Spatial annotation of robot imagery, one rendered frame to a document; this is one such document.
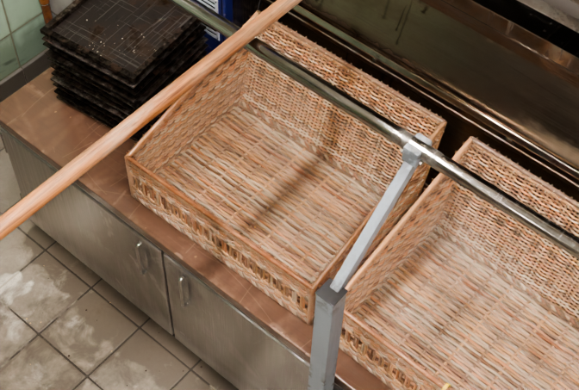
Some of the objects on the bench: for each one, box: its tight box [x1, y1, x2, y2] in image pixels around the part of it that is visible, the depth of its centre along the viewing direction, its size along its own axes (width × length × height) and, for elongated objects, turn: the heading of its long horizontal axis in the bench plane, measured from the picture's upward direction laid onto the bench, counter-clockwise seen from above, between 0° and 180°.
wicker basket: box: [339, 136, 579, 390], centre depth 200 cm, size 49×56×28 cm
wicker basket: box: [124, 10, 447, 325], centre depth 223 cm, size 49×56×28 cm
